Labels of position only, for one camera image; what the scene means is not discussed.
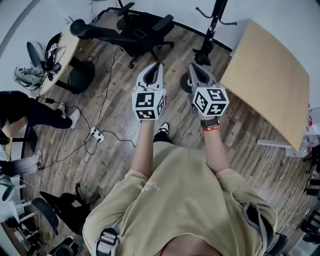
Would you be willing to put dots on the light wooden rectangular table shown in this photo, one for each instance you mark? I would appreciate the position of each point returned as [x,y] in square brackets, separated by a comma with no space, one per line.
[265,82]

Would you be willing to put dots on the red wristband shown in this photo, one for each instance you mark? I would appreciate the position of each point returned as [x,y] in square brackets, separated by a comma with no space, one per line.
[211,128]

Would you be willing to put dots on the white power strip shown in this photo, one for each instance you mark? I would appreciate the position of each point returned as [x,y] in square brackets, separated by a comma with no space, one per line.
[97,134]

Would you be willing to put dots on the spare hand-held gripper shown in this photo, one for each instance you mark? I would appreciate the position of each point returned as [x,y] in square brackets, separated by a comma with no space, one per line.
[53,48]

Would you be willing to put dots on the person's left forearm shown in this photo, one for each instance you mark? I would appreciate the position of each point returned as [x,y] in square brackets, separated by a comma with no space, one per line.
[143,145]

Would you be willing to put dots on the white and red plastic bag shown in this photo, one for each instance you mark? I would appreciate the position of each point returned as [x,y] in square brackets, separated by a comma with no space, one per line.
[312,135]

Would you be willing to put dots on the black coat stand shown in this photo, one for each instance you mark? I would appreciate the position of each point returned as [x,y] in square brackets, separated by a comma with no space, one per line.
[220,10]

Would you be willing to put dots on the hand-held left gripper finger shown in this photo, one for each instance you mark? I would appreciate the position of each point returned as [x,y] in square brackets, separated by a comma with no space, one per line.
[160,75]
[146,73]

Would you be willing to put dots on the person's right forearm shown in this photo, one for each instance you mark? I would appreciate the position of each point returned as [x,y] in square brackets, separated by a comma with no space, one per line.
[216,150]

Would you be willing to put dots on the person's black trouser leg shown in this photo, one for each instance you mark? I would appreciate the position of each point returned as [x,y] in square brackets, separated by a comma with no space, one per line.
[161,136]

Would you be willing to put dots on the grey padded chair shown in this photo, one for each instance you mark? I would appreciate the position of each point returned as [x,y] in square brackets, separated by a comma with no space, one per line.
[35,53]

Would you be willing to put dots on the black chair with wheels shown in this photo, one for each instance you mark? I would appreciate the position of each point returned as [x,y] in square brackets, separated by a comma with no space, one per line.
[311,205]

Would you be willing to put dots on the black mesh office chair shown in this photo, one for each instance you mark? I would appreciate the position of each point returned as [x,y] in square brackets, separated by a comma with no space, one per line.
[135,32]

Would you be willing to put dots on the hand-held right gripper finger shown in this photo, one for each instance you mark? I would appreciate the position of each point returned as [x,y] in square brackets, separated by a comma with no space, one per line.
[194,76]
[206,74]

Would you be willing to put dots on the round wooden table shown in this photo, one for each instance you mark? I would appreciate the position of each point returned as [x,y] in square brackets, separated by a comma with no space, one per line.
[62,57]

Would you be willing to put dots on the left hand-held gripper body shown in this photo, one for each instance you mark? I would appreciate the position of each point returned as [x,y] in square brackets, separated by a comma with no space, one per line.
[145,100]

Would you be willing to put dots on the person's black and white shoe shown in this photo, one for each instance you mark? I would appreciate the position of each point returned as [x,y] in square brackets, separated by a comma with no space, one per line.
[165,126]

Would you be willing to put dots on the black armrest office chair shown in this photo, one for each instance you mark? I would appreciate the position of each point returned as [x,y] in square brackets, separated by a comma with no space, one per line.
[67,207]

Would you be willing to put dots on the black wrist watch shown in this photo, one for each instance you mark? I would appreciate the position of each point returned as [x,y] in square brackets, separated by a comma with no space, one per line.
[210,122]

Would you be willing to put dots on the white desk frame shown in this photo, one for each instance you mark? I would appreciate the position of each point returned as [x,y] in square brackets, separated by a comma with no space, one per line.
[15,200]

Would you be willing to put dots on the person's beige shirt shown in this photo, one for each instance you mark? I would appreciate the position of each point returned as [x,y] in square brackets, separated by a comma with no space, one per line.
[180,195]

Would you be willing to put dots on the black power adapter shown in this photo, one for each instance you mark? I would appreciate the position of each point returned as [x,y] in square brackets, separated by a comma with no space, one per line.
[50,101]

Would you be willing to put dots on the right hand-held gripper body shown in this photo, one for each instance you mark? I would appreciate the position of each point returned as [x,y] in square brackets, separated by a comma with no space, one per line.
[211,100]

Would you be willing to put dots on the white table leg bar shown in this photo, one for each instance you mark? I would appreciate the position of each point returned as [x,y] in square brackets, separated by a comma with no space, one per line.
[277,146]

